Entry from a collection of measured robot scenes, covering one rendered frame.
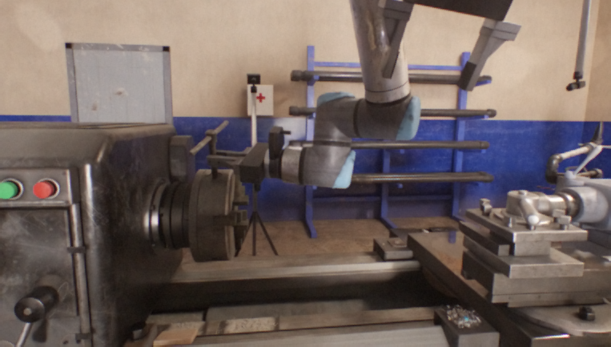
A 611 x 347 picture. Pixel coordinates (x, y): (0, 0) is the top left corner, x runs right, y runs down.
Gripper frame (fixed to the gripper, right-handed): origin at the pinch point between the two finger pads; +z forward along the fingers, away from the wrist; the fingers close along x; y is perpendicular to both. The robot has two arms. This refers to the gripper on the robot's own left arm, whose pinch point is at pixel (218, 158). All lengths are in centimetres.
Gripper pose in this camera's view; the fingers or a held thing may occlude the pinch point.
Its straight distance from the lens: 80.1
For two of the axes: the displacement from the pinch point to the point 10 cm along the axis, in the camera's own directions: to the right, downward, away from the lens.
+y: 0.0, 9.0, 4.4
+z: -9.8, -0.9, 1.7
